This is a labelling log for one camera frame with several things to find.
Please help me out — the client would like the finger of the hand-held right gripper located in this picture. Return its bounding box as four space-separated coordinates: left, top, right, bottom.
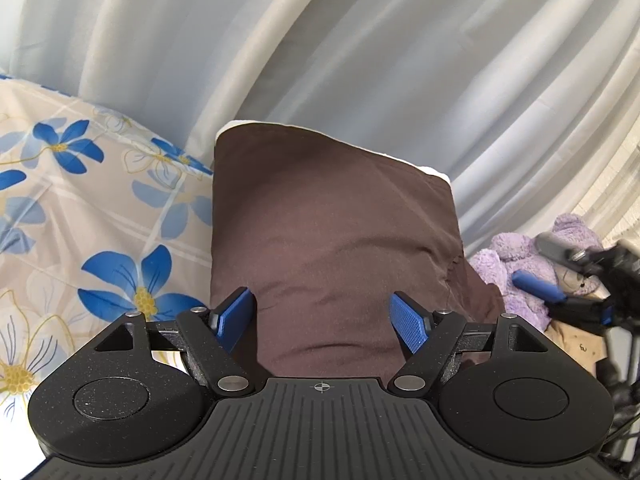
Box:
512 269 615 327
534 232 601 275

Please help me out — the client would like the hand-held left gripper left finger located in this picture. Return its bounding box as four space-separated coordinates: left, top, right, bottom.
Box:
92 286 255 396

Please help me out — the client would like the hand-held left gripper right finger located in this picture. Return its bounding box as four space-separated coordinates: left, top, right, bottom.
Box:
388 290 552 396

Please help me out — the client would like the brown jacket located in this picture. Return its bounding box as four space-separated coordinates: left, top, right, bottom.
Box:
209 121 507 380

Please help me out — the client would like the purple teddy bear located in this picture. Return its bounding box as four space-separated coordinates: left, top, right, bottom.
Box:
467 212 610 332

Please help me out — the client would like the beige plush toy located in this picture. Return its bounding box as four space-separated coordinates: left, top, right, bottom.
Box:
542 317 608 378

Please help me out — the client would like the blue floral bedsheet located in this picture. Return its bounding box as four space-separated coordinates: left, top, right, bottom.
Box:
0 74 217 463

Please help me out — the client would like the white curtain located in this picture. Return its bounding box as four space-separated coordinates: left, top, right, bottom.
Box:
0 0 640 257

